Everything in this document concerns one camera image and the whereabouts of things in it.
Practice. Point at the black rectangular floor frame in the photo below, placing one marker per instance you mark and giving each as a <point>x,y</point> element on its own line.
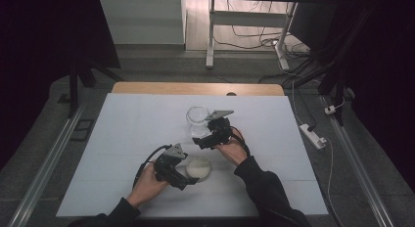
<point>82,129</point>

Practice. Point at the dark curtain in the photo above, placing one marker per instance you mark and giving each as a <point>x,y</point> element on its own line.
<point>36,57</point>
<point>388,73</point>

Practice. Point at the clear glass jar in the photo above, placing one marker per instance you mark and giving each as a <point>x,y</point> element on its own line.
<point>197,121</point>

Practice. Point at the person's right hand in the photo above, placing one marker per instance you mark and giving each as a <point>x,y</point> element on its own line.
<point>233,152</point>

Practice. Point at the white cabinet panel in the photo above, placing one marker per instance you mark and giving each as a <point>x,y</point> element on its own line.
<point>143,20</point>

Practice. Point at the person's left hand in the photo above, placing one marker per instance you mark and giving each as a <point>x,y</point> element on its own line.
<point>147,186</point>

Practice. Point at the aluminium floor rail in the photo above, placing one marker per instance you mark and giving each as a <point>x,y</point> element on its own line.
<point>49,161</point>
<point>357,161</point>

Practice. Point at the wooden table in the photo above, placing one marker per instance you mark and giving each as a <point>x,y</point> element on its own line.
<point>182,88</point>

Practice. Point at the small white adapter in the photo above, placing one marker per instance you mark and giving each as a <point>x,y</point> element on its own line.
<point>330,110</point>

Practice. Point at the white round jar lid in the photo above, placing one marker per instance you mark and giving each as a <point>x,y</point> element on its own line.
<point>198,167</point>

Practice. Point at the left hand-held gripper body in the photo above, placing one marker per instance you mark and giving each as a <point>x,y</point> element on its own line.
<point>168,168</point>

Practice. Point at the white power strip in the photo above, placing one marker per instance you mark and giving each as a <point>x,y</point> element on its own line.
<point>312,135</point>

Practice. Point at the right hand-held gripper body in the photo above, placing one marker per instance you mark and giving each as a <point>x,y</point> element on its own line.
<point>220,132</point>

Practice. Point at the white desk frame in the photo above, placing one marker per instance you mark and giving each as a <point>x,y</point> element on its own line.
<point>248,19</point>

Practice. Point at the white table mat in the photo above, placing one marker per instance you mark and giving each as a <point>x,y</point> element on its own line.
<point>130,129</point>

